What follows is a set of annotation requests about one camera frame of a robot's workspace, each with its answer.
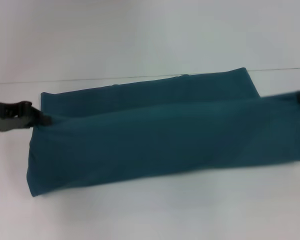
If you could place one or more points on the teal blue FREE t-shirt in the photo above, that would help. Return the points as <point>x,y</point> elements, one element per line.
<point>165,140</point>

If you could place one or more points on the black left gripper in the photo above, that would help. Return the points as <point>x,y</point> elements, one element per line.
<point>5,115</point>

